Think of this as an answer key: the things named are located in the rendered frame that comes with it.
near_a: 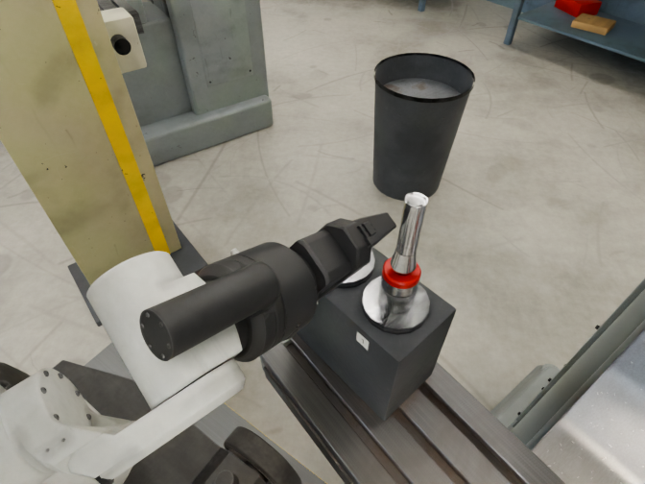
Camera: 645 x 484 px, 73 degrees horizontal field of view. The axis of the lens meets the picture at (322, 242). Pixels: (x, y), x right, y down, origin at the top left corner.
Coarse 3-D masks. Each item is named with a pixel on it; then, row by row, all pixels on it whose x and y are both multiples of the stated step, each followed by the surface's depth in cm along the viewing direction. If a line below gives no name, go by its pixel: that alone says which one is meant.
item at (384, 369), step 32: (384, 256) 65; (352, 288) 61; (320, 320) 66; (352, 320) 58; (384, 320) 56; (416, 320) 56; (448, 320) 59; (320, 352) 73; (352, 352) 63; (384, 352) 55; (416, 352) 57; (352, 384) 69; (384, 384) 60; (416, 384) 68; (384, 416) 66
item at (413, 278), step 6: (390, 258) 55; (384, 264) 54; (390, 264) 54; (384, 270) 54; (390, 270) 54; (420, 270) 54; (384, 276) 54; (390, 276) 53; (396, 276) 53; (402, 276) 53; (408, 276) 53; (414, 276) 53; (390, 282) 53; (396, 282) 52; (402, 282) 52; (408, 282) 52; (414, 282) 52; (402, 288) 53
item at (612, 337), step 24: (624, 312) 76; (600, 336) 83; (624, 336) 74; (576, 360) 92; (600, 360) 81; (552, 384) 101; (576, 384) 88; (528, 408) 115; (552, 408) 97; (528, 432) 108
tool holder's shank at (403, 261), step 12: (408, 204) 45; (420, 204) 45; (408, 216) 46; (420, 216) 46; (408, 228) 47; (420, 228) 48; (408, 240) 48; (396, 252) 51; (408, 252) 50; (396, 264) 52; (408, 264) 51
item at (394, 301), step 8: (384, 280) 54; (384, 288) 55; (392, 288) 53; (408, 288) 53; (416, 288) 54; (384, 296) 56; (392, 296) 54; (400, 296) 54; (408, 296) 54; (384, 304) 57; (392, 304) 56; (400, 304) 55; (408, 304) 56; (392, 312) 57; (400, 312) 56
